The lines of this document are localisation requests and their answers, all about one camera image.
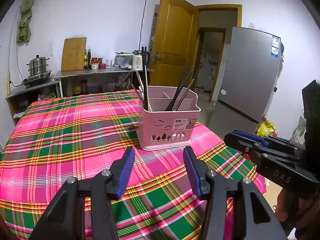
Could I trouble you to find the black chopstick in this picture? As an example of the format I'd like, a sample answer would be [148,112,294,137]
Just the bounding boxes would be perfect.
[165,59,189,111]

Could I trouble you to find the light wooden chopstick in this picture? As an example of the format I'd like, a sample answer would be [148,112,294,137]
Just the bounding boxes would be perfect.
[143,65,150,111]

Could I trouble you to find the metal chopstick dark handle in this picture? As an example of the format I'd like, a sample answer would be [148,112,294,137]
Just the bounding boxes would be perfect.
[173,79,195,111]

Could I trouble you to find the steel kitchen shelf table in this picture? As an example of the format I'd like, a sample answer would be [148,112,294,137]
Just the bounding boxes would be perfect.
[53,66,143,97]

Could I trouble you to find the person's right hand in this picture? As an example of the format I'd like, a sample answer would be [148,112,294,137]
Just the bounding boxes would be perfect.
[275,189,319,229]

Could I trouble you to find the yellow snack bag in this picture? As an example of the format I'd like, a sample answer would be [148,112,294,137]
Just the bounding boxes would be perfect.
[256,119,276,137]

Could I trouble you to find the pink utensil basket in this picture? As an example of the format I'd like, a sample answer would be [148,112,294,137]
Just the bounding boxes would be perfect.
[137,86,201,151]

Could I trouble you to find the pink plaid tablecloth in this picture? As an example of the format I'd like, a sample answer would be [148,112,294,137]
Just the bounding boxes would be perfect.
[0,89,267,240]

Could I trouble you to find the silver refrigerator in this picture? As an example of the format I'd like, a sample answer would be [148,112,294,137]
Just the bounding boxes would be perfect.
[208,27,281,139]

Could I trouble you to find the drinking glass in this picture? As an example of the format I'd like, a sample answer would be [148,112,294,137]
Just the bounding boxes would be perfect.
[106,59,113,68]

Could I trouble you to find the red lid jar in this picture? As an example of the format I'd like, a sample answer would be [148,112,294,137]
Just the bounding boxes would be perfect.
[91,57,100,69]

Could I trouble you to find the grey plastic container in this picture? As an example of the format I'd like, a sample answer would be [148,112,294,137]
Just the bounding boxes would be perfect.
[114,52,133,67]

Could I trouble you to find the white electric kettle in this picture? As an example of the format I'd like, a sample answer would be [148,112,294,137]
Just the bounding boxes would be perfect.
[132,50,150,70]

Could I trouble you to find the low side shelf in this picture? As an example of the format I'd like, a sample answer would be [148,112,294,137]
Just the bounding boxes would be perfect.
[6,79,61,125]

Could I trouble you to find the dark oil bottle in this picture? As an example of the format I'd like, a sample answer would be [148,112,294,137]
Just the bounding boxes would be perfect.
[87,48,91,69]

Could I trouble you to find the wooden cutting board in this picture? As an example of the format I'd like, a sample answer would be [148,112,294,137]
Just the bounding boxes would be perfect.
[61,37,87,72]

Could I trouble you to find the black induction cooker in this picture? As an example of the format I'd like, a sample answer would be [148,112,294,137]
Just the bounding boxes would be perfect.
[22,70,52,87]

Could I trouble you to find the yellow wooden door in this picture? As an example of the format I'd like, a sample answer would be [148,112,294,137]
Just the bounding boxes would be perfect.
[149,0,199,87]

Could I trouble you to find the stainless steel steamer pot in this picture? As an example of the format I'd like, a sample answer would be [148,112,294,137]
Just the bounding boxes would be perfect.
[27,55,50,76]

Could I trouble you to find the green hanging cloth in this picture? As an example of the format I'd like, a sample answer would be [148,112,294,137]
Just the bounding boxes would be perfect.
[17,0,35,43]

